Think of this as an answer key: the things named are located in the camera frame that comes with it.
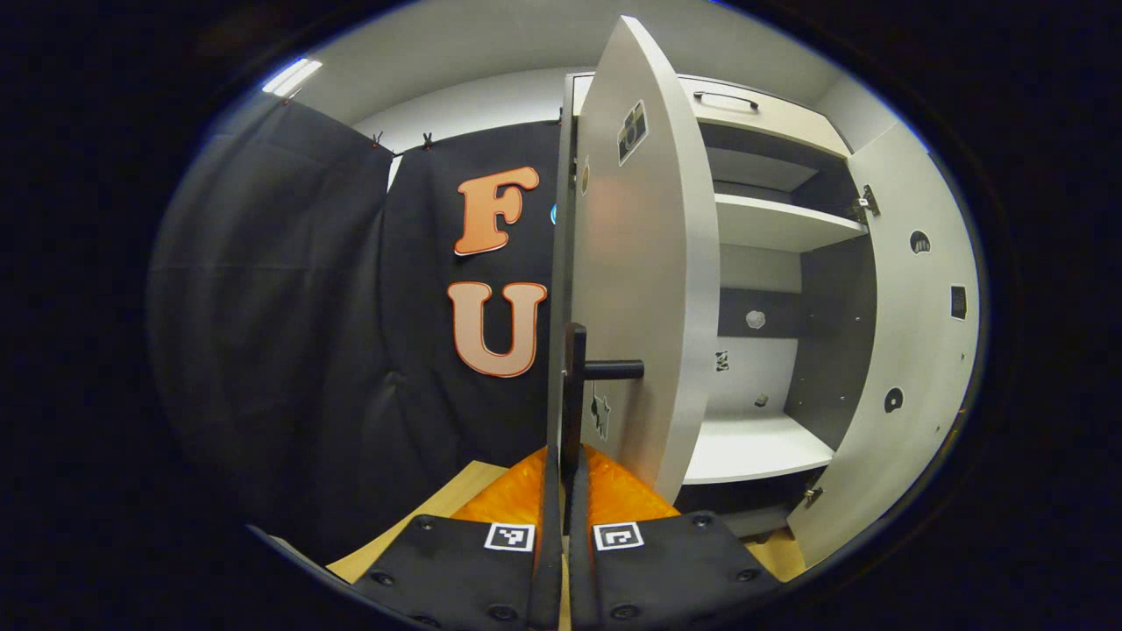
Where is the black cabinet drawer handle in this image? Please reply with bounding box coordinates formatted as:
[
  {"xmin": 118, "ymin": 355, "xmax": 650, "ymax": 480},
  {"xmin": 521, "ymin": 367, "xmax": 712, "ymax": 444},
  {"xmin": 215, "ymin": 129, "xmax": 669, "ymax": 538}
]
[{"xmin": 692, "ymin": 90, "xmax": 760, "ymax": 112}]

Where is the beige double-door shoe cabinet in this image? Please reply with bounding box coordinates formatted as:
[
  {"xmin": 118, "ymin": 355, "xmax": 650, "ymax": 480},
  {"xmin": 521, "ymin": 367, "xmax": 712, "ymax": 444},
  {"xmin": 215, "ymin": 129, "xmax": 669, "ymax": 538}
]
[{"xmin": 542, "ymin": 72, "xmax": 877, "ymax": 537}]

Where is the white cabinet shelf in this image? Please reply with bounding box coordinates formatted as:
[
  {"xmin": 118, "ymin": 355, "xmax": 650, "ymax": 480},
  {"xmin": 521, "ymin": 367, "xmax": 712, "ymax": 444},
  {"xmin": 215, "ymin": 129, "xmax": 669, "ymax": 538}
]
[
  {"xmin": 682, "ymin": 415, "xmax": 835, "ymax": 486},
  {"xmin": 714, "ymin": 193, "xmax": 869, "ymax": 255}
]

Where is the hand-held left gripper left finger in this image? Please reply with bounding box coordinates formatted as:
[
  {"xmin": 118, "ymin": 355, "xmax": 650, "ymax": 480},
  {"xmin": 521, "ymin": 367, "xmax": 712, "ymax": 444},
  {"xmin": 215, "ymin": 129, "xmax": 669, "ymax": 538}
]
[{"xmin": 351, "ymin": 445, "xmax": 564, "ymax": 631}]

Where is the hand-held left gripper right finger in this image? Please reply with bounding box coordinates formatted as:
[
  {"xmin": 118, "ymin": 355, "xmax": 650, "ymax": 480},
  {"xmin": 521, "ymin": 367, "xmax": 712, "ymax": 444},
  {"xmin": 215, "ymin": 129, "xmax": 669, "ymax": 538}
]
[{"xmin": 565, "ymin": 445, "xmax": 783, "ymax": 631}]

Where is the black backdrop cloth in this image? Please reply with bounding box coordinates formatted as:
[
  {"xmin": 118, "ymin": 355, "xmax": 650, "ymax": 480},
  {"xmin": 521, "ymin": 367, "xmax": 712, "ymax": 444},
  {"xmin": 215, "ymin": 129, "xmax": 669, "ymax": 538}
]
[{"xmin": 147, "ymin": 92, "xmax": 562, "ymax": 562}]

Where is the beige shoe cabinet door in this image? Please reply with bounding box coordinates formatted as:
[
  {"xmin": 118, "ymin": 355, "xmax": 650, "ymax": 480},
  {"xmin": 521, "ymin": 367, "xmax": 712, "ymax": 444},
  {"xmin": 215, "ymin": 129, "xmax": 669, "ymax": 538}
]
[
  {"xmin": 786, "ymin": 123, "xmax": 983, "ymax": 569},
  {"xmin": 570, "ymin": 15, "xmax": 721, "ymax": 505}
]

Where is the ceiling light panel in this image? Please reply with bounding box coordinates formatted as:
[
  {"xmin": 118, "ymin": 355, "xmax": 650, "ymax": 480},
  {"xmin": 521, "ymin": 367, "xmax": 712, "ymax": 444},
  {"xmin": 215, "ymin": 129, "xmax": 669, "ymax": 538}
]
[{"xmin": 261, "ymin": 57, "xmax": 323, "ymax": 97}]

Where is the black cabinet door handle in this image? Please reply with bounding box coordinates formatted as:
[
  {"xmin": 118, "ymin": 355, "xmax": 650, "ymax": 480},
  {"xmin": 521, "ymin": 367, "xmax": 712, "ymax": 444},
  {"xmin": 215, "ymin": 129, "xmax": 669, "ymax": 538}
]
[{"xmin": 561, "ymin": 323, "xmax": 645, "ymax": 535}]

